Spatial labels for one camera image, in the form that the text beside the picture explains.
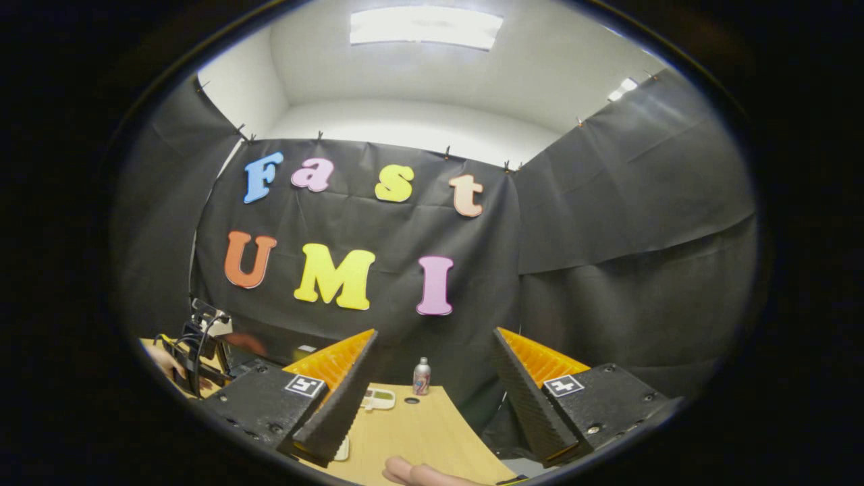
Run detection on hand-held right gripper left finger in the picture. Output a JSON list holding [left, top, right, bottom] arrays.
[[196, 329, 379, 468]]

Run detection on white divided tray with beans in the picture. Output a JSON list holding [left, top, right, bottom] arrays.
[[361, 387, 397, 411]]

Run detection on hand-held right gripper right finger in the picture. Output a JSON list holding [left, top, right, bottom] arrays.
[[491, 327, 684, 468]]

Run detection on wide ceiling light panel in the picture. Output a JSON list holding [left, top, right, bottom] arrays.
[[350, 7, 504, 51]]

